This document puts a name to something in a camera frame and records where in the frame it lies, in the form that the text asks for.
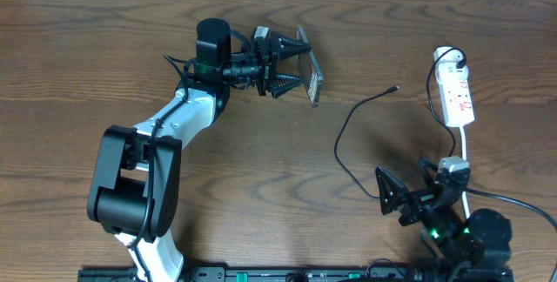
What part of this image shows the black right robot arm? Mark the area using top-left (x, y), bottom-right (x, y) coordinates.
top-left (375, 156), bottom-right (513, 281)

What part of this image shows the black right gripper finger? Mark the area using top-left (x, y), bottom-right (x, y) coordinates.
top-left (419, 158), bottom-right (438, 186)
top-left (375, 166), bottom-right (409, 215)

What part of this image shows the Galaxy S25 Ultra smartphone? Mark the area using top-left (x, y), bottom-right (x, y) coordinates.
top-left (297, 26), bottom-right (324, 108)

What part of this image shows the white power strip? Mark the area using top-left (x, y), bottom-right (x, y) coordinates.
top-left (433, 46), bottom-right (474, 128)

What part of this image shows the white power strip cord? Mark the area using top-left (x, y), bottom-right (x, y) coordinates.
top-left (459, 125), bottom-right (473, 220)

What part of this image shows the black USB charging cable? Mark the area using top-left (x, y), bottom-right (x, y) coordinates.
top-left (333, 46), bottom-right (468, 201)

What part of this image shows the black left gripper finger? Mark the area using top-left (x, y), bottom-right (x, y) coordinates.
top-left (271, 32), bottom-right (312, 61)
top-left (269, 74), bottom-right (303, 98)

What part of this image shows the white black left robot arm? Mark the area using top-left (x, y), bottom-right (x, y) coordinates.
top-left (77, 18), bottom-right (322, 281)

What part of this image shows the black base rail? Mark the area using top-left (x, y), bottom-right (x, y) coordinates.
top-left (77, 265), bottom-right (514, 282)

